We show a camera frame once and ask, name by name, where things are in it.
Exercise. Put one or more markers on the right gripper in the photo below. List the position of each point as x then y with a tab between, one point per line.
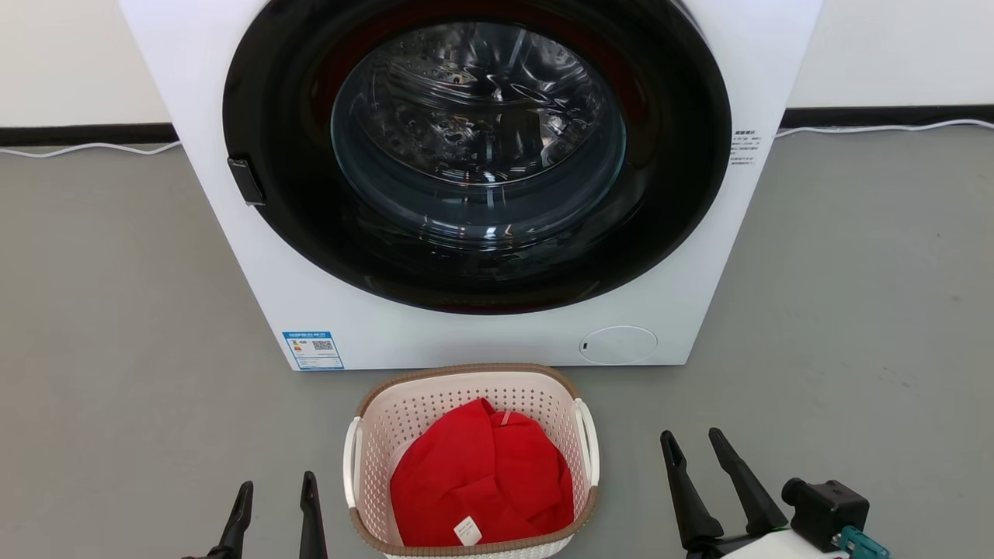
769	547

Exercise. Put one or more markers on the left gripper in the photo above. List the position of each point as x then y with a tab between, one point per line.
206	555

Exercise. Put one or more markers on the beige perforated laundry basket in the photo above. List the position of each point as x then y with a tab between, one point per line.
404	411

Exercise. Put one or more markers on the blue energy label sticker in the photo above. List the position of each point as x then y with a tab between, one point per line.
313	351

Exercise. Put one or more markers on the round white filter cover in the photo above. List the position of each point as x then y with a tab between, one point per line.
619	345

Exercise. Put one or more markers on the red garment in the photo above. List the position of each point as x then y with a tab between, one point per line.
481	473

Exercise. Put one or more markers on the white front-load washing machine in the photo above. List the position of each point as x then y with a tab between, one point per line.
248	272

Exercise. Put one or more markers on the printed text warning label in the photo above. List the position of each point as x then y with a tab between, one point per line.
747	147

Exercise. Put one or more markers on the round dark glass washer door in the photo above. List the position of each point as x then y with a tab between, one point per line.
279	116

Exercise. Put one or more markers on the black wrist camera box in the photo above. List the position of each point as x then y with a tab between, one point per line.
827	508

